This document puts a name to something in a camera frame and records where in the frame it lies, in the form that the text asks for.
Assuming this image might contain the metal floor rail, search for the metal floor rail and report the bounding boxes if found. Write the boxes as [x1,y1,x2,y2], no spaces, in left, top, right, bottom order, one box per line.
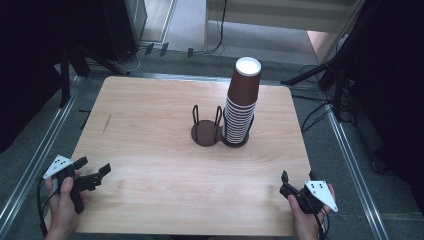
[324,103,390,240]
[0,75,84,223]

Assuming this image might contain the dark double cup holder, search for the dark double cup holder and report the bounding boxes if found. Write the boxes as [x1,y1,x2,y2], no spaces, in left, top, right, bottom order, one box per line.
[190,104,255,149]

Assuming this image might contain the dark cabinet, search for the dark cabinet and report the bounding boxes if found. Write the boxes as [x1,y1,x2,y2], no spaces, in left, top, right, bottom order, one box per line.
[99,0,148,62]

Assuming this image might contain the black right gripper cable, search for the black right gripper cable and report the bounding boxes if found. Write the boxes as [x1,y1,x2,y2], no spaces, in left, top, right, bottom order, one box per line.
[308,196,332,240]

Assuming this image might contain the person's right hand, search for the person's right hand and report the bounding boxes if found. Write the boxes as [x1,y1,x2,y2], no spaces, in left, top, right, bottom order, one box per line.
[287,183,337,240]

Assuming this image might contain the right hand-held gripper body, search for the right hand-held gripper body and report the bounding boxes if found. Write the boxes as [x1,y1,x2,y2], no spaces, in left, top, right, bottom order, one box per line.
[279,179,340,215]

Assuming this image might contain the stack of brown paper cups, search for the stack of brown paper cups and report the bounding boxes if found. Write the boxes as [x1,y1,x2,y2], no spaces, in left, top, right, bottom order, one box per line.
[221,56,263,145]

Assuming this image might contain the white floor cable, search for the white floor cable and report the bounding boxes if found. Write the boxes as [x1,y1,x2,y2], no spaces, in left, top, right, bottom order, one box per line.
[114,46,148,74]

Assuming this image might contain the black tripod stand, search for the black tripod stand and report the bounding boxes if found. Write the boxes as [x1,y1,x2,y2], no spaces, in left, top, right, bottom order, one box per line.
[280,19,359,123]

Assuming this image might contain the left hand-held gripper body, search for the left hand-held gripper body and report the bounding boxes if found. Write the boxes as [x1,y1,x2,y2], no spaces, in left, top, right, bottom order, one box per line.
[42,154,102,215]

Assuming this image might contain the black metal stand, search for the black metal stand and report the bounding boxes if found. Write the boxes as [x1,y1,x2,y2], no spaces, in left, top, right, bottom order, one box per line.
[58,41,132,109]

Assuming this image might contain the black hanging cable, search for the black hanging cable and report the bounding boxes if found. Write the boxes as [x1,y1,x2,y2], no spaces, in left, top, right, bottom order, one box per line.
[193,0,229,55]

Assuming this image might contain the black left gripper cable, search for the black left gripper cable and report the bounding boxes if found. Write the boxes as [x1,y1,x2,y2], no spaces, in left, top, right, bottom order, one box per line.
[35,178,56,238]

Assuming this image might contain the black floor cables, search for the black floor cables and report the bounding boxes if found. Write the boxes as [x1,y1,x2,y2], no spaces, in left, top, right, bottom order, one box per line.
[300,98,336,135]

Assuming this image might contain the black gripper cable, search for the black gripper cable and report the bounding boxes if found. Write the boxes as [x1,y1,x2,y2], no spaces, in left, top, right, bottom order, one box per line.
[308,196,332,240]
[35,178,56,238]

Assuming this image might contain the person's left hand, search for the person's left hand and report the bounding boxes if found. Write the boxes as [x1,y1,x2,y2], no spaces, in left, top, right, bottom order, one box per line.
[44,169,89,240]

